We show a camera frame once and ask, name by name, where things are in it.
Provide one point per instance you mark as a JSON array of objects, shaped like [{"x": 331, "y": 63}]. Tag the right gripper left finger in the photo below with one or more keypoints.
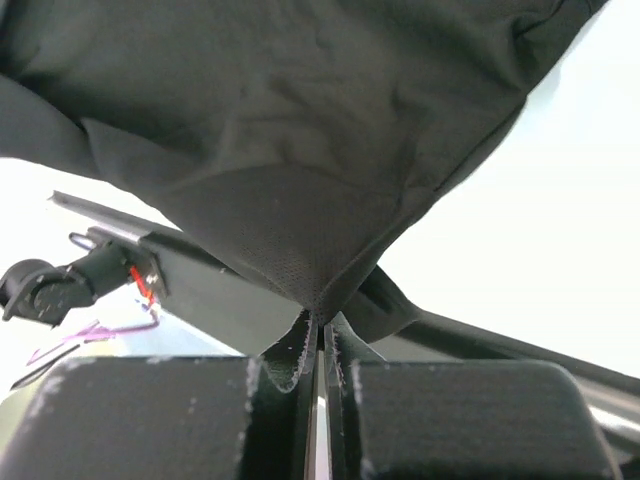
[{"x": 170, "y": 417}]

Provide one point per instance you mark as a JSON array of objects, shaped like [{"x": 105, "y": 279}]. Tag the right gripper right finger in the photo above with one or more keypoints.
[{"x": 471, "y": 419}]

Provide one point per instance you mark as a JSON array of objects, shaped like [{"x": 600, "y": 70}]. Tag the black t shirt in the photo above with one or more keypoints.
[{"x": 294, "y": 141}]

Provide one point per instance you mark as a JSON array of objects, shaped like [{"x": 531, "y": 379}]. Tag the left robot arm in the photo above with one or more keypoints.
[{"x": 35, "y": 290}]

